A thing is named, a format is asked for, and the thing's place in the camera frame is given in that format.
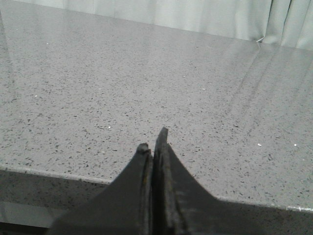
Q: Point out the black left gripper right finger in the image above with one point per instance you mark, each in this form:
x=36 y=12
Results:
x=183 y=207

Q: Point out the white curtain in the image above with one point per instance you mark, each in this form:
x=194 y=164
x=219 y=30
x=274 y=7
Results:
x=287 y=23

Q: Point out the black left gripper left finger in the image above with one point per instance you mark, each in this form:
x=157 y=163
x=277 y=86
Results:
x=123 y=208

